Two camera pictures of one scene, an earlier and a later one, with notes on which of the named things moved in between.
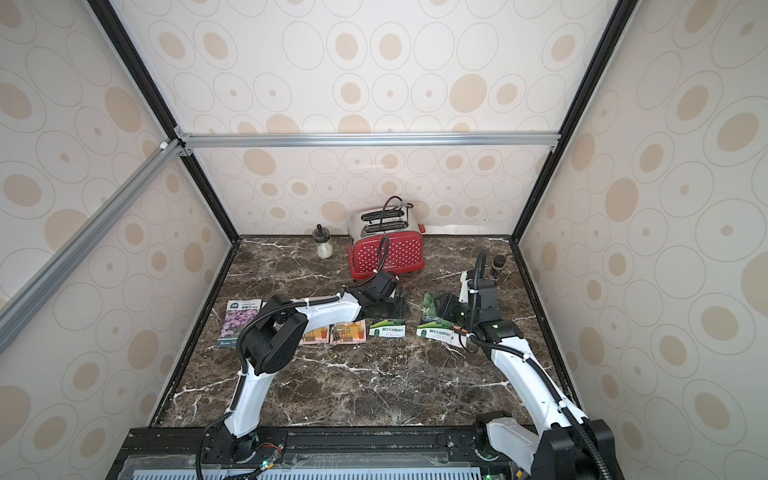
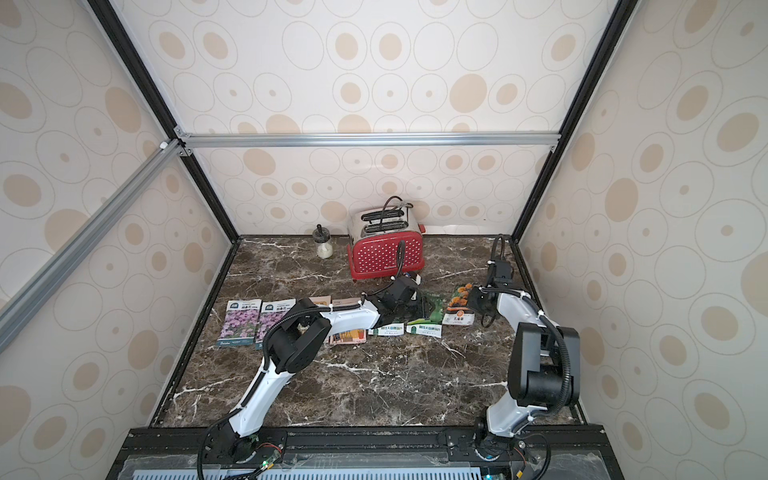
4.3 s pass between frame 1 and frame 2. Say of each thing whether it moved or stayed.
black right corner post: stayed
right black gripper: moved
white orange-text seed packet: stayed
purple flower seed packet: stayed
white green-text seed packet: moved
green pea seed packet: stayed
